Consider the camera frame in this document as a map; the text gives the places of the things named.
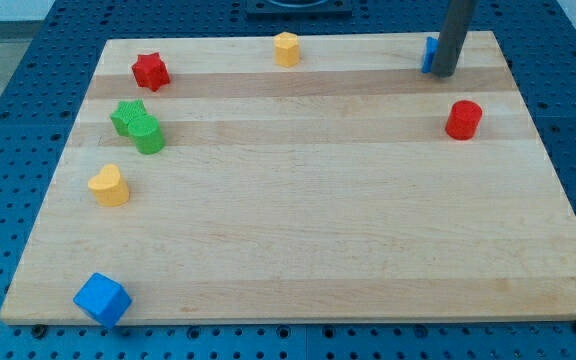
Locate blue cube block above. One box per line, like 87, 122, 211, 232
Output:
73, 273, 132, 328

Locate wooden board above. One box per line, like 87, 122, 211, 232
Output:
0, 31, 576, 325

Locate yellow hexagon block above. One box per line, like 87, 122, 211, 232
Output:
273, 32, 300, 67

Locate green cylinder block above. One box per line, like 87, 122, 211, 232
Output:
128, 114, 165, 155

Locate green star block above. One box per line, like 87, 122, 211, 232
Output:
109, 99, 147, 137

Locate red star block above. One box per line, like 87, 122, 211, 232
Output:
131, 52, 170, 92

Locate yellow heart block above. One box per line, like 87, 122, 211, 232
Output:
87, 164, 130, 207

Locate red cylinder block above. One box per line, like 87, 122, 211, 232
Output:
445, 100, 483, 140

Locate blue block behind rod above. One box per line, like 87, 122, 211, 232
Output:
421, 37, 438, 73

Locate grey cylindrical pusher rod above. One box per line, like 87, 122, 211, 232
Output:
431, 0, 478, 78

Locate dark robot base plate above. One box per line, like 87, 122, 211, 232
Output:
244, 0, 353, 16

